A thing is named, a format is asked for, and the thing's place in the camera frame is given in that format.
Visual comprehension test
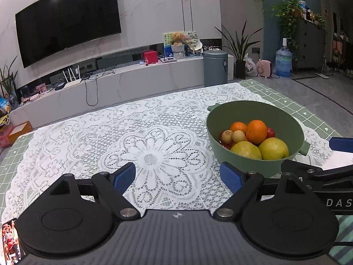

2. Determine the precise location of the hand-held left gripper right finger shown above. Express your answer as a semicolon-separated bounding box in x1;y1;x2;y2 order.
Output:
215;161;325;220

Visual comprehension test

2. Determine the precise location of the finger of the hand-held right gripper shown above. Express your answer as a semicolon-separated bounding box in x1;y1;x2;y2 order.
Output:
329;136;353;153
281;159;353;190

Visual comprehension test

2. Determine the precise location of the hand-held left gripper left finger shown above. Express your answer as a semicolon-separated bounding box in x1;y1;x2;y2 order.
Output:
35;162;140;220

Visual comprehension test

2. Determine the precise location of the yellow lemon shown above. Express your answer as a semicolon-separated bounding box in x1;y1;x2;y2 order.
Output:
230;141;262;161
258;137;289;161

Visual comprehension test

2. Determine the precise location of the green plastic colander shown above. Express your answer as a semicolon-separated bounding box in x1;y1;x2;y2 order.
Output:
205;101;310;179

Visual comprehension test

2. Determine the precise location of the orange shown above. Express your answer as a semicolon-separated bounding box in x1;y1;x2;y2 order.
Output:
230;121;248;133
246;119;268;145

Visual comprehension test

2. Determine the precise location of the white paper sheet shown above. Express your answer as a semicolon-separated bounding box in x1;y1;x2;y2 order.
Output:
321;153;353;171

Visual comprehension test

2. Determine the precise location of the teal striped cloth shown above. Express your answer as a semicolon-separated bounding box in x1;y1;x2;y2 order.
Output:
329;215;353;265

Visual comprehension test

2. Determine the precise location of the white lace tablecloth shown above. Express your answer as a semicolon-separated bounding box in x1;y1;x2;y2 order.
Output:
6;83;342;219

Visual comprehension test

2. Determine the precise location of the green checked tablecloth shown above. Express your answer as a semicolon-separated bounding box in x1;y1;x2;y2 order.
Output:
0;79;353;222

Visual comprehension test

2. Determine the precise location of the blue water jug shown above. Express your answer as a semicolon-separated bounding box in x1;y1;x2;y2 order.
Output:
275;37;293;78

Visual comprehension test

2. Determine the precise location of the white marble tv console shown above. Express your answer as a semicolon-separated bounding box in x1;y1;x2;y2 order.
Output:
8;44;238;129

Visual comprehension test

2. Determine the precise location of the white router with antennas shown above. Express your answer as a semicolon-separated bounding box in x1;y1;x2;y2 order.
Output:
62;65;83;89

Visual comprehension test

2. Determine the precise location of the pink fan heater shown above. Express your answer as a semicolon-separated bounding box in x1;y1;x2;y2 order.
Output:
256;59;273;78

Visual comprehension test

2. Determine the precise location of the grey pedal trash can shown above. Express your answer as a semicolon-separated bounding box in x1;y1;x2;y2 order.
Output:
203;50;229;88

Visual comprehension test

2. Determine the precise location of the white plastic bag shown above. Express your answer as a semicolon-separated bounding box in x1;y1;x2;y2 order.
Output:
244;54;258;77

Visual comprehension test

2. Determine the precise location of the yellow cardboard box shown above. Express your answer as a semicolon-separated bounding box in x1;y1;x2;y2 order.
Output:
8;121;33;142

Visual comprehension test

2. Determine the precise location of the long-leaved potted plant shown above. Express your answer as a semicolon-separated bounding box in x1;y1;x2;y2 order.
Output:
214;20;264;79

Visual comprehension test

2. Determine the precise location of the red box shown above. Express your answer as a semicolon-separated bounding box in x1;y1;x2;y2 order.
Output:
141;50;158;66

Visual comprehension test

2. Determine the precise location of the pink box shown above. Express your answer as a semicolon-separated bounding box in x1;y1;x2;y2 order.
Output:
0;124;15;148

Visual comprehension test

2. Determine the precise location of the smartphone with lit screen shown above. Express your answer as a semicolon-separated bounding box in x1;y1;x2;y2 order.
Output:
1;218;23;265

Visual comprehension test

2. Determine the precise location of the white paper fan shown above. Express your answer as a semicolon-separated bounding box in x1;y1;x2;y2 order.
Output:
188;37;203;55

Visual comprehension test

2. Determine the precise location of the leafy green pothos plant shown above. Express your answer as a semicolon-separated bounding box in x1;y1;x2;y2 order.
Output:
272;0;304;51

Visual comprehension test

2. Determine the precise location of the blue snack bag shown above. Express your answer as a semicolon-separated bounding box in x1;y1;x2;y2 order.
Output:
0;97;13;115

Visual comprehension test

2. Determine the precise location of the grassy plant in glass vase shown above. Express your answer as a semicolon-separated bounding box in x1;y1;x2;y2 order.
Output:
0;57;19;109

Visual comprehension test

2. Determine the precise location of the green landscape painting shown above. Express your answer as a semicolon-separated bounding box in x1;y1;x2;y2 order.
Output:
163;31;197;48

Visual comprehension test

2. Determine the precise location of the brown teddy bear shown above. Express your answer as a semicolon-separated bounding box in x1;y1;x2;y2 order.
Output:
171;32;185;46

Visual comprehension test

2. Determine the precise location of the black curved television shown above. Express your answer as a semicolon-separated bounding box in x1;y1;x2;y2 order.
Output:
15;0;122;69

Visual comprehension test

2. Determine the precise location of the black power cable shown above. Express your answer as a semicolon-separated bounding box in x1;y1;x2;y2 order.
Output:
83;70;115;106

